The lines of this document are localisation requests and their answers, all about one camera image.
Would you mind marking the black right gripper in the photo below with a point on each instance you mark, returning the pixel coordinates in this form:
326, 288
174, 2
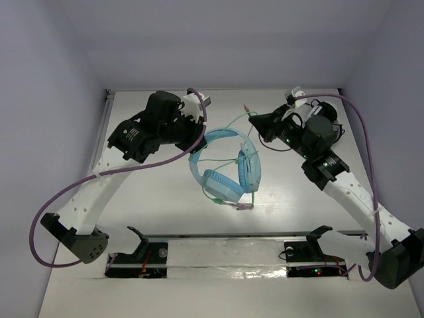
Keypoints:
268, 124

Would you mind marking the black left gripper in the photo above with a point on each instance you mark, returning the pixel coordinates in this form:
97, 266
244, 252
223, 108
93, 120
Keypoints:
191, 133

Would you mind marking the light blue headphones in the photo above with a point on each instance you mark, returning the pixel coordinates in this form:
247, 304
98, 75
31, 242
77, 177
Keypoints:
221, 189

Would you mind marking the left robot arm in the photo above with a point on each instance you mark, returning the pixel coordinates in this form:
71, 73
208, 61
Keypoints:
167, 129

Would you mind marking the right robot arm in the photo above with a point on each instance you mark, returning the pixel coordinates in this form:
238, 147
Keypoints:
394, 251

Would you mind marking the white black headphones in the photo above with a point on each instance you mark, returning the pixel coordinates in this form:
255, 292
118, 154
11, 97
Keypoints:
329, 111

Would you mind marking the white front cover panel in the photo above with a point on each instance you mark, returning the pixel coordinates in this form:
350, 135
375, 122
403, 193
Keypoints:
225, 258

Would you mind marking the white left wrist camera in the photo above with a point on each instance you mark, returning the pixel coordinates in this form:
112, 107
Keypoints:
192, 106

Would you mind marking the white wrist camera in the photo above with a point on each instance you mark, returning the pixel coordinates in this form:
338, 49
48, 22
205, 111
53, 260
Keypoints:
192, 106
295, 98

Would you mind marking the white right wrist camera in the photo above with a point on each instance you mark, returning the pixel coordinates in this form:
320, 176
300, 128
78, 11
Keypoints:
295, 98

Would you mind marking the aluminium side rail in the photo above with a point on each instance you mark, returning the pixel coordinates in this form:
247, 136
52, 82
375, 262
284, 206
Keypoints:
99, 140

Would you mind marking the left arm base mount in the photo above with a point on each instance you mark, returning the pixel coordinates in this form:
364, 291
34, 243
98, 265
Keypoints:
147, 261

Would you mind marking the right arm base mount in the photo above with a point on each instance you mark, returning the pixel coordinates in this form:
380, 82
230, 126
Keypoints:
305, 259

